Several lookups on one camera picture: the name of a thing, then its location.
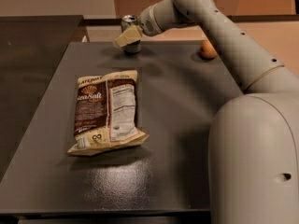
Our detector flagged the green 7up soda can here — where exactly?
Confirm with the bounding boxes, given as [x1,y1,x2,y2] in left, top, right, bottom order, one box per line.
[121,15,141,54]

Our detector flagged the orange fruit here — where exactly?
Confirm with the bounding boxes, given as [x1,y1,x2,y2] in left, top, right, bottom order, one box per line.
[199,40,218,59]

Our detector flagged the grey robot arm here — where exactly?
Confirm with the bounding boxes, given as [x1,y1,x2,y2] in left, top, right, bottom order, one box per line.
[114,0,299,224]

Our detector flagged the sea salt chips bag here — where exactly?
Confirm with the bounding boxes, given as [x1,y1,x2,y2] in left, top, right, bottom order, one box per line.
[67,70,149,156]

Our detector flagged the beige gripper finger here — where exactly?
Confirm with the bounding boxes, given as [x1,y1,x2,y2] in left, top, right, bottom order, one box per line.
[113,25,143,48]

